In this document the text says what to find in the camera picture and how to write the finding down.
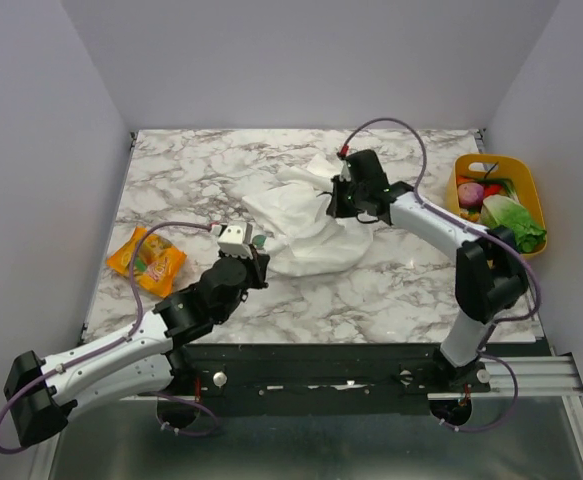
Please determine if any purple toy onion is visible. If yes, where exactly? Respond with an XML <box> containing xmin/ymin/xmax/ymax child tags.
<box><xmin>457</xmin><ymin>182</ymin><xmax>485</xmax><ymax>209</ymax></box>

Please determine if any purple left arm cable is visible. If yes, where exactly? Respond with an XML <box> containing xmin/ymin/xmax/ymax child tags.
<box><xmin>0</xmin><ymin>221</ymin><xmax>221</xmax><ymax>455</ymax></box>

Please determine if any yellow plastic basket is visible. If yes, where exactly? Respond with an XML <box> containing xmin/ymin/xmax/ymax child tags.
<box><xmin>445</xmin><ymin>154</ymin><xmax>547</xmax><ymax>259</ymax></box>

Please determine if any white t-shirt with flower print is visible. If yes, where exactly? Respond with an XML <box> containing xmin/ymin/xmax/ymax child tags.
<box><xmin>242</xmin><ymin>154</ymin><xmax>373</xmax><ymax>277</ymax></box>

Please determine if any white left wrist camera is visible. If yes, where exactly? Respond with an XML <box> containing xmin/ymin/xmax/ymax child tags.
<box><xmin>218</xmin><ymin>222</ymin><xmax>253</xmax><ymax>259</ymax></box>

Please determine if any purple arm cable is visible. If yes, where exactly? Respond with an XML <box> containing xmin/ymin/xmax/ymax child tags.
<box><xmin>0</xmin><ymin>221</ymin><xmax>221</xmax><ymax>455</ymax></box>
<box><xmin>339</xmin><ymin>117</ymin><xmax>542</xmax><ymax>434</ymax></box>

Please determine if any round green blue brooch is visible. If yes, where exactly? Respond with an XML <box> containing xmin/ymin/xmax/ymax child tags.
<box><xmin>252</xmin><ymin>235</ymin><xmax>266</xmax><ymax>249</ymax></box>

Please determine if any aluminium rail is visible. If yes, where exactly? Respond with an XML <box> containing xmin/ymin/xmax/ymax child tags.
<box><xmin>416</xmin><ymin>355</ymin><xmax>583</xmax><ymax>400</ymax></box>

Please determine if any green toy cabbage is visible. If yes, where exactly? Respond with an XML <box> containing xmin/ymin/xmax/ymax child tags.
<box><xmin>480</xmin><ymin>195</ymin><xmax>547</xmax><ymax>254</ymax></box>

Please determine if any orange snack bag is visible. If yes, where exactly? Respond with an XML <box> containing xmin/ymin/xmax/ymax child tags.
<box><xmin>106</xmin><ymin>226</ymin><xmax>187</xmax><ymax>298</ymax></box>

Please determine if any black mounting base plate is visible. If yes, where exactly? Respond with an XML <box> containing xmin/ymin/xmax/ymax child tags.
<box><xmin>73</xmin><ymin>342</ymin><xmax>552</xmax><ymax>416</ymax></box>

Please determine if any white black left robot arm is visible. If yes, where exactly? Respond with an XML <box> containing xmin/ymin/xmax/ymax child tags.
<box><xmin>0</xmin><ymin>252</ymin><xmax>270</xmax><ymax>453</ymax></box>

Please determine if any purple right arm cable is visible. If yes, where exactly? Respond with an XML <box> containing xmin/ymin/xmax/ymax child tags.
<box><xmin>339</xmin><ymin>117</ymin><xmax>542</xmax><ymax>434</ymax></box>

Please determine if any red toy tomato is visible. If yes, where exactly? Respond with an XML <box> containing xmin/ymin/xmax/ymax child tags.
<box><xmin>484</xmin><ymin>184</ymin><xmax>503</xmax><ymax>197</ymax></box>

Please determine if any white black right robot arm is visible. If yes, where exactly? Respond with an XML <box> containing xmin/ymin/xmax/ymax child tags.
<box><xmin>327</xmin><ymin>148</ymin><xmax>529</xmax><ymax>392</ymax></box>

